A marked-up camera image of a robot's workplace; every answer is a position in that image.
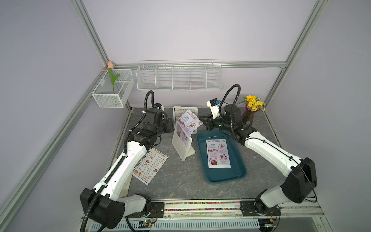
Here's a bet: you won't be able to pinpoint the white menu holder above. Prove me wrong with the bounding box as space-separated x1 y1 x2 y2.
172 126 196 161
172 106 199 122

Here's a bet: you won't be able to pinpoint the special menu sheet top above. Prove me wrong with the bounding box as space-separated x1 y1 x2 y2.
175 110 203 146

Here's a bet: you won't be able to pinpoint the special menu sheet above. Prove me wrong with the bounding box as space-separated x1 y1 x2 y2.
206 139 231 169
175 110 203 146

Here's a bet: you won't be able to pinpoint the dim sum menu sheet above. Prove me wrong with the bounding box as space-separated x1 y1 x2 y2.
133 148 168 186

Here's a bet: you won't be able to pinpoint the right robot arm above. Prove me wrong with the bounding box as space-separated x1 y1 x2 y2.
199 99 317 215

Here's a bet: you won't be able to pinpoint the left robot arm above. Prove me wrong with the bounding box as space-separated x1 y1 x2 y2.
80 103 174 232

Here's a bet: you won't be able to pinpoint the rear dim sum menu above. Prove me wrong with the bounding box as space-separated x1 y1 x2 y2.
174 108 197 122

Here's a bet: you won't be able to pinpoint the dark glass vase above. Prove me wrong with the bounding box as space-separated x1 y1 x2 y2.
242 108 256 126

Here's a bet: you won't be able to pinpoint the yellow flower bouquet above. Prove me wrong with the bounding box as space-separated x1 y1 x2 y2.
236 95 266 112

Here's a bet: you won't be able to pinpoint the teal plastic tray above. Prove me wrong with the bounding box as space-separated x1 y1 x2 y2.
197 129 246 184

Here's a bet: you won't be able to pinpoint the pink artificial tulip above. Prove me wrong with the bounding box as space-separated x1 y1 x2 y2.
107 61 120 94

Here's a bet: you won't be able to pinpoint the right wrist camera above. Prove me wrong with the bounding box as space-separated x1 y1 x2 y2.
206 98 220 119

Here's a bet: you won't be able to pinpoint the white wire wall shelf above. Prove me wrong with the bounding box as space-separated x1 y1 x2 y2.
136 60 224 91

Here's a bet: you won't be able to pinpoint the white mesh wall basket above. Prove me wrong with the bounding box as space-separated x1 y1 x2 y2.
92 69 135 108

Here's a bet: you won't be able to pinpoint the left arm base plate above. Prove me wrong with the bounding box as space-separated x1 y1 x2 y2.
128 202 165 219

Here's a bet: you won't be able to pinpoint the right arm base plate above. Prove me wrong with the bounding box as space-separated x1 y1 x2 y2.
240 200 281 217

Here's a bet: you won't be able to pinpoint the white vented cable duct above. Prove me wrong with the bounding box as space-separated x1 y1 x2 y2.
130 218 260 232

